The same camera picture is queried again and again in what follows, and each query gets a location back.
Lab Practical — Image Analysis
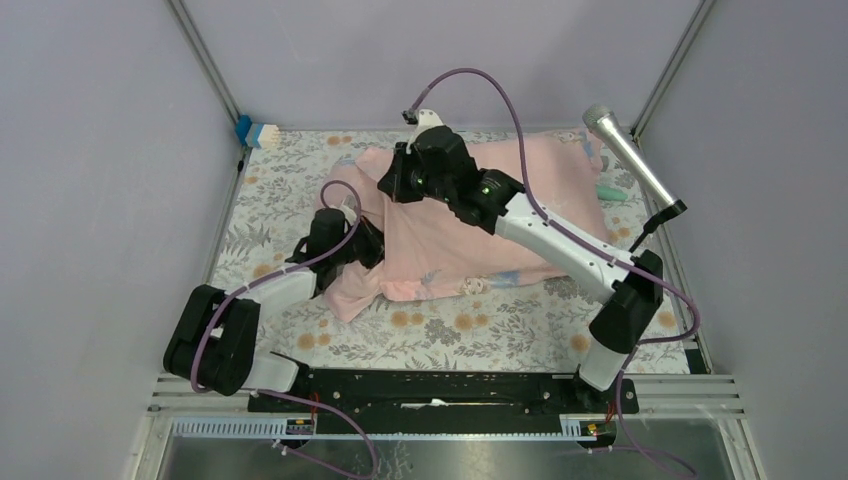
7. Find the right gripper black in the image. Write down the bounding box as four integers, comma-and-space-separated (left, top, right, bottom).
378, 142, 454, 205

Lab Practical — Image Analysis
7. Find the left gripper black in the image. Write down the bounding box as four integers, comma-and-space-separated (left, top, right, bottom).
331, 215, 407, 269

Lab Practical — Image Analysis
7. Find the pink purple pillowcase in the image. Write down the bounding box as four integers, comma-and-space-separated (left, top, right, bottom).
323, 129, 609, 322

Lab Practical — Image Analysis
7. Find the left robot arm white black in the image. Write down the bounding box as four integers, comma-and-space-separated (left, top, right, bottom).
163, 206, 385, 411

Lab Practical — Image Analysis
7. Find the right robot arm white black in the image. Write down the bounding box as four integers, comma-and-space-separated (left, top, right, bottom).
378, 125, 663, 412

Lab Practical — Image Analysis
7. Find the floral table cloth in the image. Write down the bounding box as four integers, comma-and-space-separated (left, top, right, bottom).
187, 129, 690, 374

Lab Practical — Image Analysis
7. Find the blue white block toy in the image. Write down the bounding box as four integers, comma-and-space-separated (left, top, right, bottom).
234, 115, 282, 149

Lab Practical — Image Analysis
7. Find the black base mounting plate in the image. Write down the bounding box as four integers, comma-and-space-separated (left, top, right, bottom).
247, 367, 641, 437

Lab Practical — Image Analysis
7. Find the silver microphone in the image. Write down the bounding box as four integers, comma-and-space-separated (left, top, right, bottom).
582, 104, 688, 224

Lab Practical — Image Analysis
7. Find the green toy flashlight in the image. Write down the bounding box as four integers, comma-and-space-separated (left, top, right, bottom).
595, 185, 629, 202

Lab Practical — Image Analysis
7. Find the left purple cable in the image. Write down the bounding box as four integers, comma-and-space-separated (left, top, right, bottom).
189, 180, 381, 480

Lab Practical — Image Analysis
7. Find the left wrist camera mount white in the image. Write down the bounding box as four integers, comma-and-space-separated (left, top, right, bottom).
334, 195, 359, 224

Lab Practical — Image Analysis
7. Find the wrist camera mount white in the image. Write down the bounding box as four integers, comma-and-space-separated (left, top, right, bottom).
334, 195, 359, 224
402, 109, 444, 151

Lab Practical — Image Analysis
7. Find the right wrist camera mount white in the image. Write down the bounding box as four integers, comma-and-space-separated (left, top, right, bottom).
402, 109, 444, 151

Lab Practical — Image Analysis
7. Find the white slotted cable duct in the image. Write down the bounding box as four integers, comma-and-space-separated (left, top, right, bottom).
171, 414, 596, 442

